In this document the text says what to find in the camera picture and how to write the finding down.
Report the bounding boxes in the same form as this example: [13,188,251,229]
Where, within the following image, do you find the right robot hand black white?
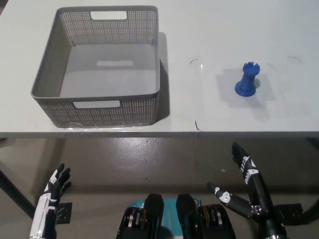
[207,141,287,235]

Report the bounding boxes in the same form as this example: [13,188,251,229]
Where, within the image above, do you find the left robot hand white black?
[29,163,73,239]

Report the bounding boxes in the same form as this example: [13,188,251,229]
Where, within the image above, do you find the blue rook chess piece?
[234,61,261,97]

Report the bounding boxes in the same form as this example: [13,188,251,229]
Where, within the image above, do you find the dark metal table leg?
[0,169,35,220]
[298,196,319,226]

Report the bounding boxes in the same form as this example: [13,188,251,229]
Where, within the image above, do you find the black robot body block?
[116,193,165,239]
[175,193,236,239]

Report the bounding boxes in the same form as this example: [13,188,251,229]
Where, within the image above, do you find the clear tape patch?
[216,67,275,108]

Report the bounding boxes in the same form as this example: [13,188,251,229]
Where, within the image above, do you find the grey perforated plastic basket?
[30,5,160,129]

